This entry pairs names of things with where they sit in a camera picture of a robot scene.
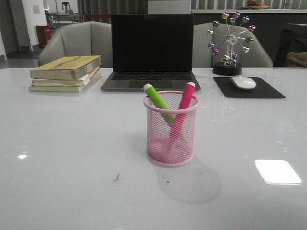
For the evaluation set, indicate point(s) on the pink mesh pen holder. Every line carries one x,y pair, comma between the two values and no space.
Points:
170,131

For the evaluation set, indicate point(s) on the fruit bowl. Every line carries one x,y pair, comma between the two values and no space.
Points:
255,5

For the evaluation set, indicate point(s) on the right grey armchair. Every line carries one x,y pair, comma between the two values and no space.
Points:
207,48

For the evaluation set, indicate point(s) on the red bin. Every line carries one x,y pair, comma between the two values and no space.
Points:
43,35

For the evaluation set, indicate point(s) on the red barrier belt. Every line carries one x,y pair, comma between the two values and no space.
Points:
98,16

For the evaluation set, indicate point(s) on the left grey armchair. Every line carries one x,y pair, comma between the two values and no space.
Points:
80,39

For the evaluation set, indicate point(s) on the black mouse pad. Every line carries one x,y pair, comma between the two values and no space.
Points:
262,90

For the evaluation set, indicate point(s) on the grey armchair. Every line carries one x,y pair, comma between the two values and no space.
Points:
80,39
207,48

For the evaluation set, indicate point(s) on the white computer mouse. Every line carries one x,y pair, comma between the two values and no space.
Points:
243,83

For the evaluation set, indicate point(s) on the yellow top book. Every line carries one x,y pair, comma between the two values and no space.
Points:
67,68

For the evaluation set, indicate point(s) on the green highlighter pen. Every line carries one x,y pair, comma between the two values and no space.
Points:
159,103

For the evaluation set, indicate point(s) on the pink highlighter pen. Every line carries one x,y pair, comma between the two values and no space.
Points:
179,119

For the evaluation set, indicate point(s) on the bottom pale book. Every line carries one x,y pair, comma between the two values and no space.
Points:
57,88

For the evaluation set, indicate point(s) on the ferris wheel desk toy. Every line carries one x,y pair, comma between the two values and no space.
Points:
228,65

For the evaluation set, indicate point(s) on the grey open laptop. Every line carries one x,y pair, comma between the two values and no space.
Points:
151,48

